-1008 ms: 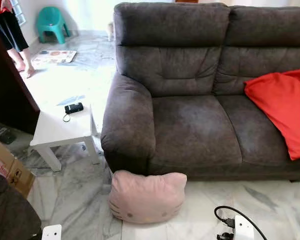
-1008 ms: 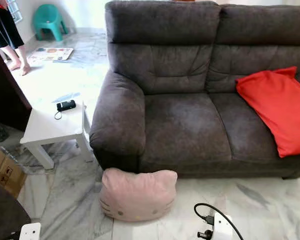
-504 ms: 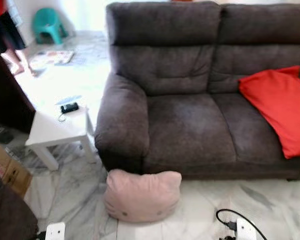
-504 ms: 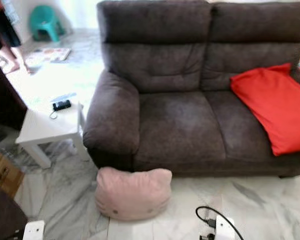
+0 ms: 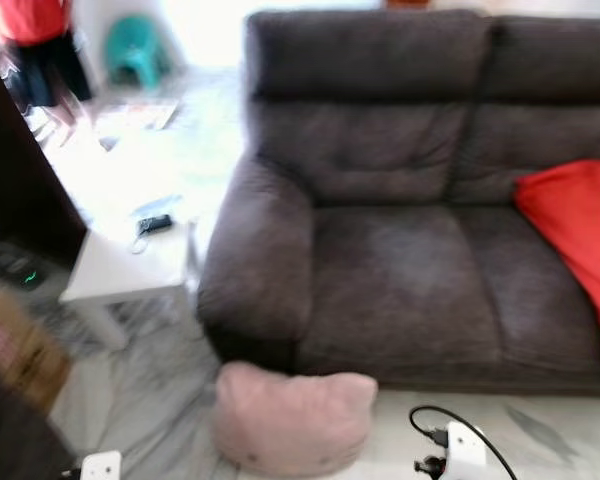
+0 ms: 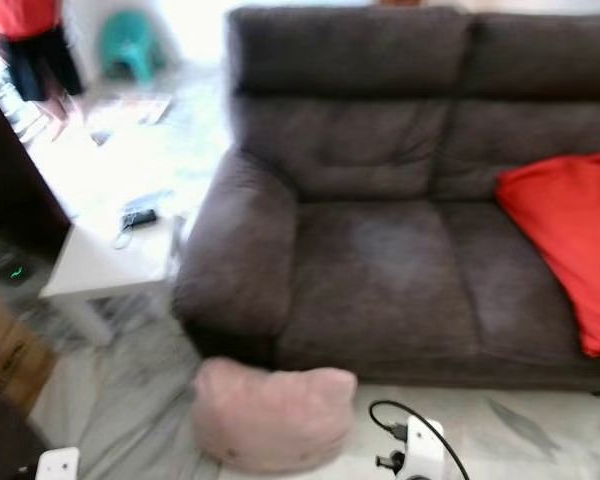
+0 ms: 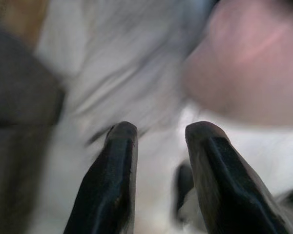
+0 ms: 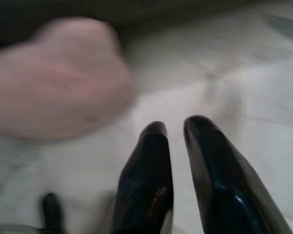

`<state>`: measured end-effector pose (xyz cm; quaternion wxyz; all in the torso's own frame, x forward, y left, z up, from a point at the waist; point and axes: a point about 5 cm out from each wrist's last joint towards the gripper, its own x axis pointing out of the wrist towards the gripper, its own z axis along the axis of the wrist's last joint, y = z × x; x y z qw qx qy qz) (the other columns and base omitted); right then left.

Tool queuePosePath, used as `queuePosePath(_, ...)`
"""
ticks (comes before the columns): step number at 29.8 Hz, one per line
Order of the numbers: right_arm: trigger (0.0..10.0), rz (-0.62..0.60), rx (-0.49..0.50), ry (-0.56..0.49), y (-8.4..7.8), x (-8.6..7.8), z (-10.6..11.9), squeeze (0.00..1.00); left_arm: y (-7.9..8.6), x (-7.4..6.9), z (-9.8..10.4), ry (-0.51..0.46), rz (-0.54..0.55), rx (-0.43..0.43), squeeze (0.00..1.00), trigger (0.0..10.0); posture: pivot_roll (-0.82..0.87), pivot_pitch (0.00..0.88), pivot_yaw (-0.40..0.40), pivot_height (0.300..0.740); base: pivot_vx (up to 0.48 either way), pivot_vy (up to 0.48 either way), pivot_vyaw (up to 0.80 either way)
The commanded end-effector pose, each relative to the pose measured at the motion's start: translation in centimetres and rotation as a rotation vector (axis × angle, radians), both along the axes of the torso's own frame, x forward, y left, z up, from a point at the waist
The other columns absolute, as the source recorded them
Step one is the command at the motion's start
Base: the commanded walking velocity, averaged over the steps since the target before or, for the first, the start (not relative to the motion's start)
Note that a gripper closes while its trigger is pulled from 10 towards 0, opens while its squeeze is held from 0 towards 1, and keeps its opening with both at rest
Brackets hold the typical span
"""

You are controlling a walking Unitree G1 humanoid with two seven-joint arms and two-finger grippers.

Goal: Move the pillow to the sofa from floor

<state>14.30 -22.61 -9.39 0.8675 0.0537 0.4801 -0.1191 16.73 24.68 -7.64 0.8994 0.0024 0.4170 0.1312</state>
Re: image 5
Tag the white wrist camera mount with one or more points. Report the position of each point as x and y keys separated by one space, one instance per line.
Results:
x=466 y=450
x=102 y=466

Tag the small black device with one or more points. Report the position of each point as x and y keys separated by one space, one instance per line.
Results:
x=155 y=224

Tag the pink pillow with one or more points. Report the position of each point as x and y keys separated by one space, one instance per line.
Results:
x=290 y=420

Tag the teal plastic stool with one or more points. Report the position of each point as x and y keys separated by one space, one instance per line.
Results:
x=137 y=50

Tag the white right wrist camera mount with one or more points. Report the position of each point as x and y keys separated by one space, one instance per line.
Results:
x=466 y=450

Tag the cardboard box with red tape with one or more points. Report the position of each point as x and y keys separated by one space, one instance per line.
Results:
x=25 y=350

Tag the person with bare legs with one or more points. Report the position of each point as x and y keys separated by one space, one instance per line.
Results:
x=35 y=45

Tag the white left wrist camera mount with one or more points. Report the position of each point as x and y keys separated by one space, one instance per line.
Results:
x=102 y=466

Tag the white side table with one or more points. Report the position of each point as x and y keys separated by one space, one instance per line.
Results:
x=125 y=270

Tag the paper sheet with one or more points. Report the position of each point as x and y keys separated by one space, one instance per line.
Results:
x=135 y=117

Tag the dark wooden pillar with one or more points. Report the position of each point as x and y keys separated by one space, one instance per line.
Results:
x=20 y=170

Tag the red pillow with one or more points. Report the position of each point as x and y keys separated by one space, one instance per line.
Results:
x=580 y=230

